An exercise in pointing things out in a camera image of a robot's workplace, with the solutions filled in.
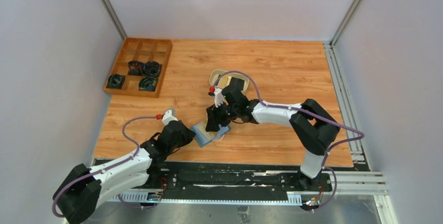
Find blue leather card holder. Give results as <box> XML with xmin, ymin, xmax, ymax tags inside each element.
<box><xmin>191</xmin><ymin>120</ymin><xmax>231</xmax><ymax>148</ymax></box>

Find gold credit card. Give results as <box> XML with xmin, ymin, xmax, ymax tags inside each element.
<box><xmin>202</xmin><ymin>130</ymin><xmax>218</xmax><ymax>140</ymax></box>

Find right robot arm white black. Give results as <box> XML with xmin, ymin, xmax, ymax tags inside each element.
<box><xmin>205</xmin><ymin>85</ymin><xmax>340</xmax><ymax>192</ymax></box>

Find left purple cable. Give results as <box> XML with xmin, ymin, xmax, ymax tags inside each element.
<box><xmin>52</xmin><ymin>114</ymin><xmax>164</xmax><ymax>218</ymax></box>

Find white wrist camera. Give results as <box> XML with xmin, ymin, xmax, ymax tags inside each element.
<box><xmin>156</xmin><ymin>108</ymin><xmax>178</xmax><ymax>126</ymax></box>
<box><xmin>208</xmin><ymin>86</ymin><xmax>225</xmax><ymax>108</ymax></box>

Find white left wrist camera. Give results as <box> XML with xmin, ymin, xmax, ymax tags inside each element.
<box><xmin>156</xmin><ymin>108</ymin><xmax>178</xmax><ymax>126</ymax></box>

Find rolled dark belt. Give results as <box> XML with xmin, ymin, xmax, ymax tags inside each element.
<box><xmin>138</xmin><ymin>77</ymin><xmax>158</xmax><ymax>91</ymax></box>
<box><xmin>141</xmin><ymin>61</ymin><xmax>162</xmax><ymax>78</ymax></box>
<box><xmin>106</xmin><ymin>74</ymin><xmax>126</xmax><ymax>89</ymax></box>
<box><xmin>128</xmin><ymin>61</ymin><xmax>144</xmax><ymax>76</ymax></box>

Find beige oval tray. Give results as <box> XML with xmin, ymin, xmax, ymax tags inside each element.
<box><xmin>209</xmin><ymin>69</ymin><xmax>250</xmax><ymax>94</ymax></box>

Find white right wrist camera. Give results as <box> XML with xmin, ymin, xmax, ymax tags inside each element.
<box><xmin>208</xmin><ymin>86</ymin><xmax>225</xmax><ymax>108</ymax></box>

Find wooden compartment organizer box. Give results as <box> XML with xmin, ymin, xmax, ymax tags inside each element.
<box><xmin>104</xmin><ymin>38</ymin><xmax>172</xmax><ymax>98</ymax></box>

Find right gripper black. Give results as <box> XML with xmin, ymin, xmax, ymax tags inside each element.
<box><xmin>206</xmin><ymin>100</ymin><xmax>240</xmax><ymax>132</ymax></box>

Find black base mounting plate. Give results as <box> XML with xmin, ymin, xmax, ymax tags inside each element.
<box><xmin>118</xmin><ymin>159</ymin><xmax>333</xmax><ymax>203</ymax></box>

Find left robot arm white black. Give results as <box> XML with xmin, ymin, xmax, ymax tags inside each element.
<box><xmin>52</xmin><ymin>120</ymin><xmax>196</xmax><ymax>223</ymax></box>

